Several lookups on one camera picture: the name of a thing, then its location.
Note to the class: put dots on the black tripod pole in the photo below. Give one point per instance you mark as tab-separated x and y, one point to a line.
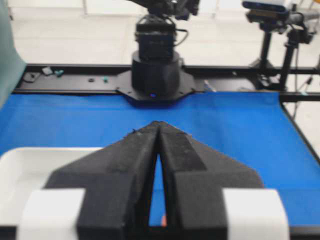
299	34

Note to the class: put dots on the orange tape roll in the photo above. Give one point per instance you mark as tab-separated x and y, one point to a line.
164	221

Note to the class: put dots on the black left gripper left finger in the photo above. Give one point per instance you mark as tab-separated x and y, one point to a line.
94	197

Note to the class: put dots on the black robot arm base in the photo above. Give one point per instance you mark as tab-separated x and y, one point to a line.
156	72

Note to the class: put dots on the black mounting rail frame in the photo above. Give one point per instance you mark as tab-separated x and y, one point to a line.
88	80

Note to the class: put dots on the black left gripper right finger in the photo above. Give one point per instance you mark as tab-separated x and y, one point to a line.
212	196

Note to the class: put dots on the camera on black stand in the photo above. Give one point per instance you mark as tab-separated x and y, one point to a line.
271	16

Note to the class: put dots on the small teal plug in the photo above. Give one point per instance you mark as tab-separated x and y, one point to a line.
105	79

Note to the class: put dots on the blue table mat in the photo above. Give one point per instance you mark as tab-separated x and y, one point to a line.
249	127

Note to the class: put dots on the teal curtain cloth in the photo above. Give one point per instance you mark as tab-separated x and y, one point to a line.
12	65

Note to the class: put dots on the white plastic case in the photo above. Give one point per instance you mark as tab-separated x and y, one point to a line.
25	170

